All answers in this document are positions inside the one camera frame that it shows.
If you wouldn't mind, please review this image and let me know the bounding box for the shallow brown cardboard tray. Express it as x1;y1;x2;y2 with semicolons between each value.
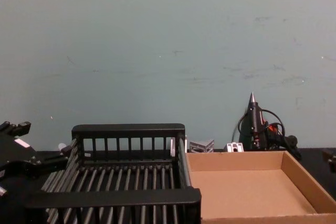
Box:
185;150;336;224

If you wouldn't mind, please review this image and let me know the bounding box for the white metal profile piece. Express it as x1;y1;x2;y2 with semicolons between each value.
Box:
226;142;245;153

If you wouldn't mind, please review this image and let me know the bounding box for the black tool cable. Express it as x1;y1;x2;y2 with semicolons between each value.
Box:
230;108;301;159

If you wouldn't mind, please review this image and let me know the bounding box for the black rack with steel bars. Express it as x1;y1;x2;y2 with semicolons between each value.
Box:
23;123;202;224

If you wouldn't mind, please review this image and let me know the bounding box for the grey metal corner bracket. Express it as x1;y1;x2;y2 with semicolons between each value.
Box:
189;139;215;154

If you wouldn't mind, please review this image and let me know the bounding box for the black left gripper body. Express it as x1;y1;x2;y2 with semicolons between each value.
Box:
0;134;44;175

